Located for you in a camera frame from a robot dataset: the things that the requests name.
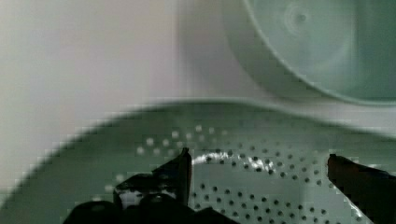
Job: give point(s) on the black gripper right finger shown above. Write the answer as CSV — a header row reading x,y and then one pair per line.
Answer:
x,y
372,190

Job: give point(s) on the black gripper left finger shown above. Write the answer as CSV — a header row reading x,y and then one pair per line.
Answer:
x,y
160,197

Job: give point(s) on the light green plastic strainer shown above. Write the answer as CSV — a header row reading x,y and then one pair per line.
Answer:
x,y
254,164

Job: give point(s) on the dark green cup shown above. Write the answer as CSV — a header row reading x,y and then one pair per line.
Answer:
x,y
305,49

